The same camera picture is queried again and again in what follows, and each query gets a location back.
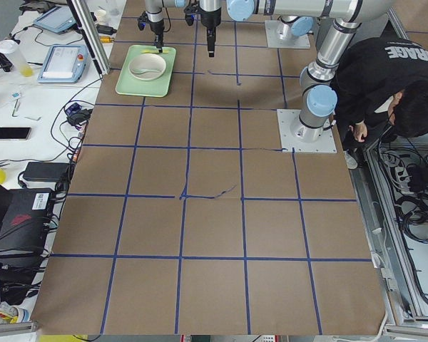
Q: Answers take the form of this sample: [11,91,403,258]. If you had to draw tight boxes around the light green plastic tray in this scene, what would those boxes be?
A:
[115,45,176,98]

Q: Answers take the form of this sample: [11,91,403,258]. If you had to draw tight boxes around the far teach pendant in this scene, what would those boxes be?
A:
[33,6,76,34]

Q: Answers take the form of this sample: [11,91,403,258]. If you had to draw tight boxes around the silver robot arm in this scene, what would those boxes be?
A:
[137,0,187,53]
[226,0,394,90]

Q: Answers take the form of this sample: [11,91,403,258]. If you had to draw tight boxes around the person in black clothes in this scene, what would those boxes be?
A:
[330,38,428,170]

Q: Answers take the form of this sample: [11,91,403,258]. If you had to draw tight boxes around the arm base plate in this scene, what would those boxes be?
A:
[277,109,337,154]
[265,17,311,49]

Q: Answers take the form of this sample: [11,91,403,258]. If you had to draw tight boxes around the yellow plastic fork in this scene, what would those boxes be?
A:
[141,49,169,54]

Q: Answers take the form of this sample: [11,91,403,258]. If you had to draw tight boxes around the plastic cup with yellow drink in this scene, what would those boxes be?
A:
[0,39,34,77]

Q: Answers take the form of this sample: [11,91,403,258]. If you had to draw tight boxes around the near teach pendant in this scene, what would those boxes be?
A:
[37,44,89,83]

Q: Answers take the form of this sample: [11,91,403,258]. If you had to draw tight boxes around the black computer box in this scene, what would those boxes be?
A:
[0,188,54,256]

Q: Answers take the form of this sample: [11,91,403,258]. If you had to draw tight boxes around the black power adapter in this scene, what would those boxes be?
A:
[23,162,68,182]

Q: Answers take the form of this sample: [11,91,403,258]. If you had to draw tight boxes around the black smartphone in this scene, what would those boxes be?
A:
[0,127,31,140]

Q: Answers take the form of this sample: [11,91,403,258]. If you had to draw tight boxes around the aluminium frame post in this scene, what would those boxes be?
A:
[66,0,111,76]

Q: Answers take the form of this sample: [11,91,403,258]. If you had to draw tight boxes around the white round plate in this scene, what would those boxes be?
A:
[128,53,167,81]

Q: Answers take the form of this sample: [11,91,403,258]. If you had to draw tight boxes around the teach pendant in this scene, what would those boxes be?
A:
[37,44,89,83]
[33,6,76,34]

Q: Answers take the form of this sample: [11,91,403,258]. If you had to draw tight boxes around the pale green plastic spoon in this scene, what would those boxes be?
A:
[130,68,164,75]

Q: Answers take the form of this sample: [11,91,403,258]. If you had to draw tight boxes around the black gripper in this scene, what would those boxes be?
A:
[137,11,164,53]
[183,0,221,57]

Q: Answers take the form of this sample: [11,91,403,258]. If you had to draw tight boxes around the white paper cup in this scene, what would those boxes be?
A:
[93,9,108,26]

